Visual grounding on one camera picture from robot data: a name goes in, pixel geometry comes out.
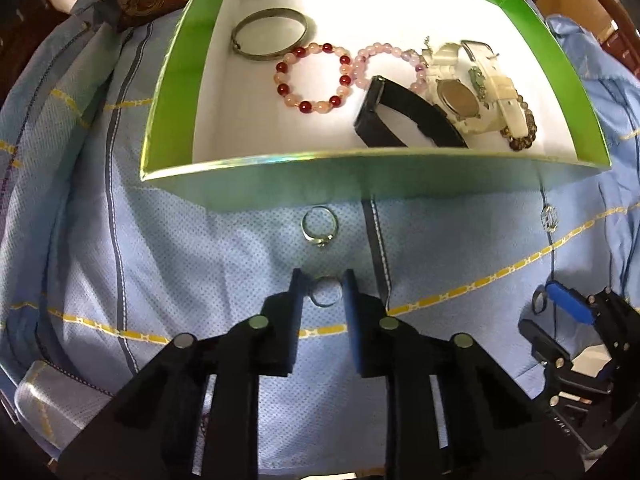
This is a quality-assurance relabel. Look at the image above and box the brown wooden bead bracelet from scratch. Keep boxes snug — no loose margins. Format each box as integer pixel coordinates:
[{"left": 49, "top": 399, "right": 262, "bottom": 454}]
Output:
[{"left": 499, "top": 93, "right": 539, "bottom": 153}]

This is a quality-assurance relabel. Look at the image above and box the plain silver ring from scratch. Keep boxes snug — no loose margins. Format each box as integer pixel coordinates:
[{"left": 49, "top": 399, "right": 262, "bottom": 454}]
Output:
[{"left": 308, "top": 275, "right": 344, "bottom": 309}]

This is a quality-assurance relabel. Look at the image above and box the green jade charm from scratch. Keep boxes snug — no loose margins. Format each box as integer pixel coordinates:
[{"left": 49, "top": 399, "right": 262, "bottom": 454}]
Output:
[{"left": 469, "top": 66, "right": 487, "bottom": 103}]

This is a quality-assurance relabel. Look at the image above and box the pink purple bead bracelet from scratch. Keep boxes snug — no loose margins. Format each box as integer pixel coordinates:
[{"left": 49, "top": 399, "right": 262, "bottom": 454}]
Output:
[{"left": 352, "top": 41, "right": 432, "bottom": 97}]

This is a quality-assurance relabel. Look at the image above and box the red pink bead bracelet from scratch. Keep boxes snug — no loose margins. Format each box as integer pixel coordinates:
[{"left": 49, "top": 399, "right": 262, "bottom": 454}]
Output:
[{"left": 272, "top": 42, "right": 355, "bottom": 115}]

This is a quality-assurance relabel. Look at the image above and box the silver charm pendant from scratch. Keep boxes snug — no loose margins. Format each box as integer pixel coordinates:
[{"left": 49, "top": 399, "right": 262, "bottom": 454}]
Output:
[{"left": 540, "top": 204, "right": 559, "bottom": 233}]

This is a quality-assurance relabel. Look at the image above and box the blue patterned cloth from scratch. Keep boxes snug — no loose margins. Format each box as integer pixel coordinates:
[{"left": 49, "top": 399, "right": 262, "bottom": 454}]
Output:
[{"left": 1, "top": 0, "right": 639, "bottom": 453}]

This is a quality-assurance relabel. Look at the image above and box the black fitness band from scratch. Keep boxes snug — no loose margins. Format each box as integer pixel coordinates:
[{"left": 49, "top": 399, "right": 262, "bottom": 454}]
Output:
[{"left": 354, "top": 76, "right": 468, "bottom": 148}]

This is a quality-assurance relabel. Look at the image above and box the white wristwatch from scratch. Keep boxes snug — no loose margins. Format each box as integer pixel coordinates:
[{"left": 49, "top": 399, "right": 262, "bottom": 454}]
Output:
[{"left": 421, "top": 40, "right": 528, "bottom": 140}]

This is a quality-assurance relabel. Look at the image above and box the green cardboard box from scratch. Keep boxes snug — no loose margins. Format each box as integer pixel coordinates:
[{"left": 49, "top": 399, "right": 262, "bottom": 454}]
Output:
[{"left": 140, "top": 0, "right": 611, "bottom": 211}]

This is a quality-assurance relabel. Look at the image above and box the silver bangle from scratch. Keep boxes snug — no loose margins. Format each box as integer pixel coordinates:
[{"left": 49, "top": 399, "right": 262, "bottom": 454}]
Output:
[{"left": 230, "top": 8, "right": 310, "bottom": 61}]

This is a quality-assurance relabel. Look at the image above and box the silver gemstone ring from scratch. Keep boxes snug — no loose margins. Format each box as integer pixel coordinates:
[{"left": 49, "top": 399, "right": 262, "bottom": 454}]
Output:
[{"left": 300, "top": 205, "right": 341, "bottom": 250}]

